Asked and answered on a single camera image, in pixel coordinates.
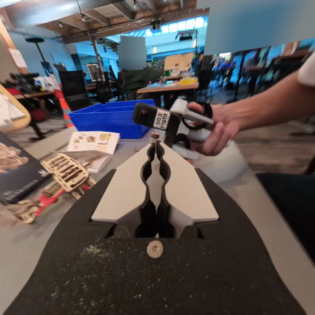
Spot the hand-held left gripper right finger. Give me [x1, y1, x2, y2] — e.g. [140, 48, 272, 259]
[157, 143, 219, 238]

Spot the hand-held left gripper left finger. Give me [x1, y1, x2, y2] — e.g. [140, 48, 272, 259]
[91, 143, 158, 238]

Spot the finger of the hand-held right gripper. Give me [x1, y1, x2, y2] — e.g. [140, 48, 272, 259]
[194, 140, 247, 183]

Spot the person's right forearm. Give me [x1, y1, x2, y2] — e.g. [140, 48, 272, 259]
[232, 71, 315, 132]

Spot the grey desk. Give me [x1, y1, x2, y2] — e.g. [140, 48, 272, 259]
[0, 126, 315, 315]

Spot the person's right hand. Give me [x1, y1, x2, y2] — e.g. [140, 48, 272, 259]
[187, 102, 241, 157]

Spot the wooden work table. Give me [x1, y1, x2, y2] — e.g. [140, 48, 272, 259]
[136, 81, 200, 109]

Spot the blue plastic bin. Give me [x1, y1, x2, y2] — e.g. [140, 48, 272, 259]
[68, 99, 156, 139]

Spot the black office chair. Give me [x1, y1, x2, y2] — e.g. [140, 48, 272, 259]
[95, 71, 123, 104]
[58, 70, 92, 111]

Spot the wooden biplane model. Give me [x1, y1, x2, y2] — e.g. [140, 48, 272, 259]
[13, 153, 97, 224]

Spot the pale document stand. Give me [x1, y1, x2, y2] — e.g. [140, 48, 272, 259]
[164, 55, 182, 70]
[181, 52, 195, 69]

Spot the instruction booklet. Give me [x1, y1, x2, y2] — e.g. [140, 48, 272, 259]
[53, 131, 120, 174]

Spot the black chair seat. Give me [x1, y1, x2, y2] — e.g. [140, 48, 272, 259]
[256, 172, 315, 262]

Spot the orange traffic cone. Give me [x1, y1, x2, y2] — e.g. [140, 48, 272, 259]
[58, 97, 75, 128]

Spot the black model kit box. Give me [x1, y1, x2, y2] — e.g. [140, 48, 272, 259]
[0, 132, 51, 205]

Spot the red bag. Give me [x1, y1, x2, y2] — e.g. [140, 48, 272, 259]
[30, 108, 50, 122]

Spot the person's white t-shirt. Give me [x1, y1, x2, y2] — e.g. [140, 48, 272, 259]
[297, 50, 315, 88]

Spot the wooden instruction board stand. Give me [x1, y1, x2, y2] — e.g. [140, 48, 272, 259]
[0, 84, 47, 141]

